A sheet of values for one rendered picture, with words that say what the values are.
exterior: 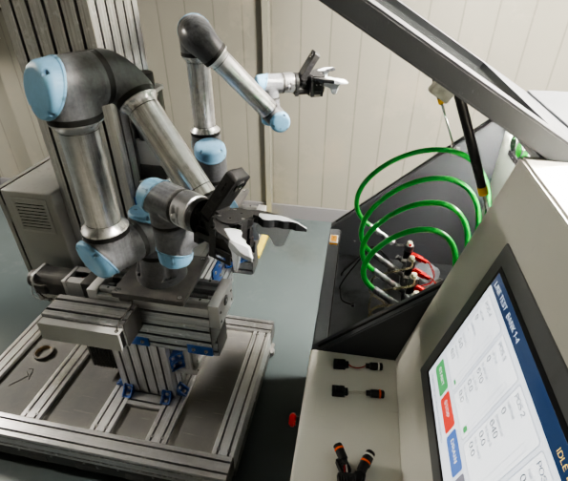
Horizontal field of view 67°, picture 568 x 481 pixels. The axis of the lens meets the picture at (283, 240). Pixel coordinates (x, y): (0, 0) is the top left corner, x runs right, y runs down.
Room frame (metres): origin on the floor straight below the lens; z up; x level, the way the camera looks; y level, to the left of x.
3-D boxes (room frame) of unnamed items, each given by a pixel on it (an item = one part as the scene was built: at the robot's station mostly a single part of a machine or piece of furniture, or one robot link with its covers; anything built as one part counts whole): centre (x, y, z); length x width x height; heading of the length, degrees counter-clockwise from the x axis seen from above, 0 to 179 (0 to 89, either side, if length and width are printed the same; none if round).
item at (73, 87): (0.92, 0.45, 1.41); 0.15 x 0.12 x 0.55; 143
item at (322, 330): (1.13, -0.15, 0.87); 0.62 x 0.04 x 0.16; 170
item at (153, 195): (0.77, 0.24, 1.43); 0.11 x 0.08 x 0.09; 53
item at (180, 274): (1.03, 0.37, 1.09); 0.15 x 0.15 x 0.10
